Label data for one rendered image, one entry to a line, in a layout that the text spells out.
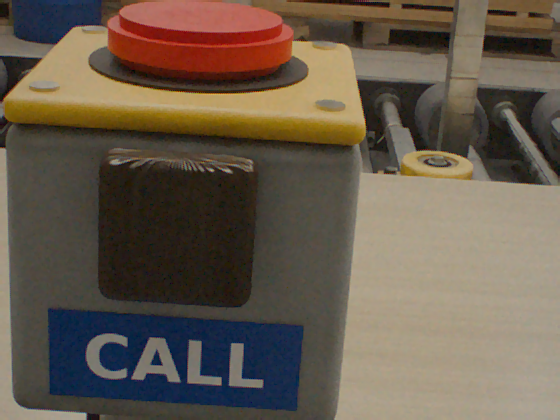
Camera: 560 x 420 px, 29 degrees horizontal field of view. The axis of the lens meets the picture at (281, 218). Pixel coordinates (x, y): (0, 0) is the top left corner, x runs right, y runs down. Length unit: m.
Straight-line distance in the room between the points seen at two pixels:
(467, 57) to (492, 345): 0.58
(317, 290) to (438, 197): 0.93
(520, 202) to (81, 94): 0.97
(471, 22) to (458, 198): 0.28
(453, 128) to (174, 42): 1.16
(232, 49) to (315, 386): 0.07
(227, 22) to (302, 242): 0.05
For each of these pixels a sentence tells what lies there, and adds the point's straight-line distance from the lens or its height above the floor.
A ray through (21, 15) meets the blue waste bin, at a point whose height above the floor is 0.13.
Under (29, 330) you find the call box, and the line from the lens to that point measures 0.23.
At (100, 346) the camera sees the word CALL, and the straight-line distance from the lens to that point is 0.23.
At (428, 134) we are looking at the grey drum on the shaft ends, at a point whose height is 0.79.
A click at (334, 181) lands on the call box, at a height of 1.21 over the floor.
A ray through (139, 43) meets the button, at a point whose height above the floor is 1.23.
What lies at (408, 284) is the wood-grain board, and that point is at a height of 0.90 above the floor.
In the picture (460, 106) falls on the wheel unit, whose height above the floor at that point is 0.94.
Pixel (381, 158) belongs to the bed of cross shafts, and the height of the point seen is 0.71.
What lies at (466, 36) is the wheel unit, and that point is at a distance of 1.35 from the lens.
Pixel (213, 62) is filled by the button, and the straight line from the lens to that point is 0.22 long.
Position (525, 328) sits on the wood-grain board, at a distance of 0.89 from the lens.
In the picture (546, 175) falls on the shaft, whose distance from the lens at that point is 1.55.
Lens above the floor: 1.28
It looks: 21 degrees down
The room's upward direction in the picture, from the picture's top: 4 degrees clockwise
